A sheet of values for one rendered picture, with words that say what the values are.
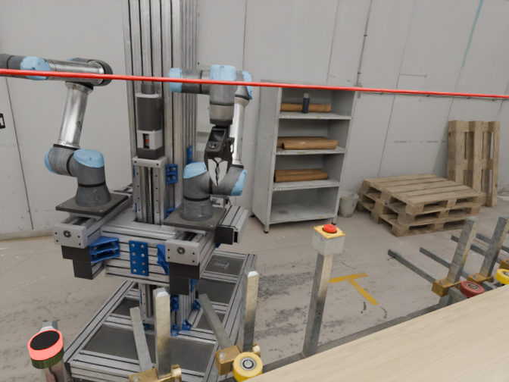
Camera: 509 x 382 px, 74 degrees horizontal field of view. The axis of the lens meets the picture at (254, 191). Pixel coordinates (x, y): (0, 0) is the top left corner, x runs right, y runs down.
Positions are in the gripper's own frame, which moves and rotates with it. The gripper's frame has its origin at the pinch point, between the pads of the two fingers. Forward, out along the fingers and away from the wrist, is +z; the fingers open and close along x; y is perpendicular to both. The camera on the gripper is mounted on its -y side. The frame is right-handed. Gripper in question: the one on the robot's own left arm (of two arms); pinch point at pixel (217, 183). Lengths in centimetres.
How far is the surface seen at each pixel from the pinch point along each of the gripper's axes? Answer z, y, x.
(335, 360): 42, -22, -42
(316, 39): -66, 291, -28
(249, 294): 25.0, -20.1, -15.6
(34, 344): 21, -52, 24
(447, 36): -86, 382, -185
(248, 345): 44, -19, -16
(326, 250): 14.2, -8.0, -36.3
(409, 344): 42, -10, -66
